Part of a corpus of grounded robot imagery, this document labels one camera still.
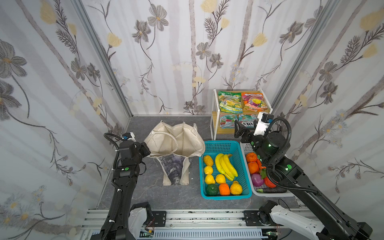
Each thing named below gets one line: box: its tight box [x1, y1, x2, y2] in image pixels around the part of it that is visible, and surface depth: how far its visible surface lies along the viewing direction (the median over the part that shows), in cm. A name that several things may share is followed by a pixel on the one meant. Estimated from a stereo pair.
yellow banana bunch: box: [215, 153, 238, 182], surface depth 88 cm
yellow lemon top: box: [203, 155, 214, 167], surface depth 92 cm
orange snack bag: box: [241, 92, 268, 112], surface depth 79 cm
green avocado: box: [205, 183, 219, 197], surface depth 81 cm
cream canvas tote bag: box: [144, 120, 206, 186], surface depth 84 cm
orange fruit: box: [219, 183, 231, 196], surface depth 80 cm
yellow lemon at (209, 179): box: [204, 174, 216, 185], surface depth 85 cm
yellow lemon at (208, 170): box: [204, 165, 214, 175], surface depth 88 cm
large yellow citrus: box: [230, 180, 243, 195], surface depth 80 cm
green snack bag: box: [218, 91, 243, 114], surface depth 79 cm
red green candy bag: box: [219, 114, 238, 129], surface depth 95 cm
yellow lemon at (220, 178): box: [215, 174, 226, 184], surface depth 85 cm
